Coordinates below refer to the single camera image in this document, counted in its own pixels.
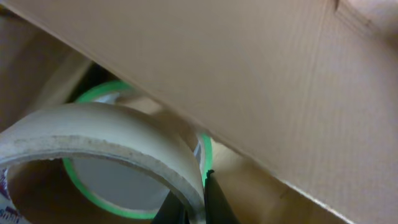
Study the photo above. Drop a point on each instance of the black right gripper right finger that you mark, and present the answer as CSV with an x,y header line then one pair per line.
x,y
217,208

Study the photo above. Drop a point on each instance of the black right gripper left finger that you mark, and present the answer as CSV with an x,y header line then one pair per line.
x,y
172,211

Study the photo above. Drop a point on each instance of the beige masking tape roll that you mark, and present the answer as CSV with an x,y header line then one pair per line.
x,y
114,133

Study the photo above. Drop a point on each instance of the green tape roll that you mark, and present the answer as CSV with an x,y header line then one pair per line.
x,y
122,190

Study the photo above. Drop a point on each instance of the brown cardboard box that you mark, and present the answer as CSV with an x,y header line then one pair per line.
x,y
306,88

